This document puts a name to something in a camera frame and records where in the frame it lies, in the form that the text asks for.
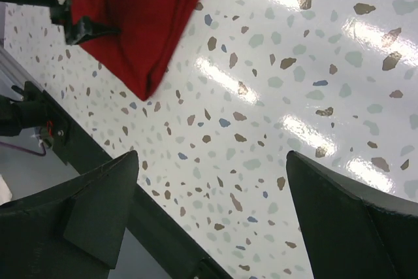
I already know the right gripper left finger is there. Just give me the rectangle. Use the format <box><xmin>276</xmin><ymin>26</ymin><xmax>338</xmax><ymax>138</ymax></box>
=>
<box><xmin>1</xmin><ymin>151</ymin><xmax>138</xmax><ymax>278</ymax></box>

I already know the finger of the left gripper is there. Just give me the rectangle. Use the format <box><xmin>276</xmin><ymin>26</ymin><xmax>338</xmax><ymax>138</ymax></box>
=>
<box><xmin>64</xmin><ymin>16</ymin><xmax>121</xmax><ymax>45</ymax></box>

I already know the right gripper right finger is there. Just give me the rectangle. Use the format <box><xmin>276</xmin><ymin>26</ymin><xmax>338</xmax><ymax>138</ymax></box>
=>
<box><xmin>286</xmin><ymin>151</ymin><xmax>417</xmax><ymax>278</ymax></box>

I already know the red t shirt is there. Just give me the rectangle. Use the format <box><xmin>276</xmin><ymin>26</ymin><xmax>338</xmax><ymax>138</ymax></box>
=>
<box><xmin>71</xmin><ymin>0</ymin><xmax>199</xmax><ymax>101</ymax></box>

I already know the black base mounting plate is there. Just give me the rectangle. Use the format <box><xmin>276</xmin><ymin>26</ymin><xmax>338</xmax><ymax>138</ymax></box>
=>
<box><xmin>11</xmin><ymin>81</ymin><xmax>234</xmax><ymax>279</ymax></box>

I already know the aluminium frame rail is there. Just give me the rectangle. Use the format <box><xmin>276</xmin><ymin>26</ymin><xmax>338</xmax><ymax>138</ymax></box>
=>
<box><xmin>1</xmin><ymin>47</ymin><xmax>43</xmax><ymax>91</ymax></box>

